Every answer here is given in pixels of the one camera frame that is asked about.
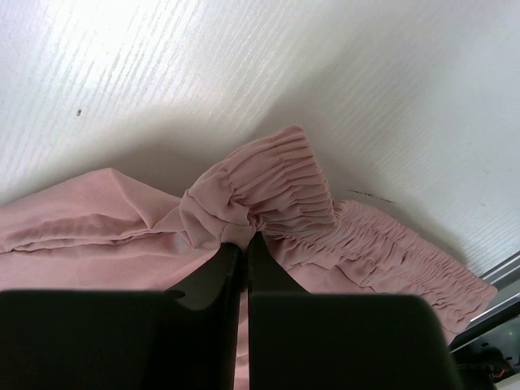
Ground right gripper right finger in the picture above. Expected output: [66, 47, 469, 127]
[247, 235, 462, 389]

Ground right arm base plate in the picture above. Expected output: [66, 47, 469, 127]
[450, 316, 519, 389]

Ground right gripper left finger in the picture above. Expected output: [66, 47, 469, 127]
[1, 244, 242, 389]

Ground front aluminium rail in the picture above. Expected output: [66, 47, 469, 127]
[450, 251, 519, 352]

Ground pink trousers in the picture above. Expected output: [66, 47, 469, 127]
[1, 127, 496, 389]

